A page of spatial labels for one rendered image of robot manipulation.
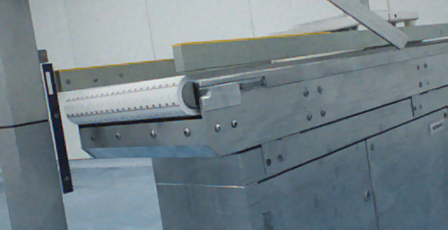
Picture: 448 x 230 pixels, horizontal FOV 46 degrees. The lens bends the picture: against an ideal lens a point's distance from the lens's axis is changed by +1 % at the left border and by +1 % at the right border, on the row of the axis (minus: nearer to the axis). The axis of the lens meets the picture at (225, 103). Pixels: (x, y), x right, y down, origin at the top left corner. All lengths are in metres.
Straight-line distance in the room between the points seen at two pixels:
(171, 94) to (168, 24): 4.58
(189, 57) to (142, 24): 4.81
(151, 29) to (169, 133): 4.67
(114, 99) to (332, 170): 0.43
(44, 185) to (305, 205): 0.41
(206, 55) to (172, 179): 0.28
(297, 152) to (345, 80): 0.15
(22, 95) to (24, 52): 0.06
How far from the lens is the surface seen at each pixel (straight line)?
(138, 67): 0.92
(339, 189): 0.98
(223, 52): 0.67
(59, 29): 6.35
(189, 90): 0.64
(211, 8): 4.90
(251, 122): 0.71
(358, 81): 0.96
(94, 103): 0.77
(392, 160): 1.17
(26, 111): 0.82
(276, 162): 0.81
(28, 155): 0.82
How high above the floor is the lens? 0.81
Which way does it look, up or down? 3 degrees down
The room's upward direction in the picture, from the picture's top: 9 degrees counter-clockwise
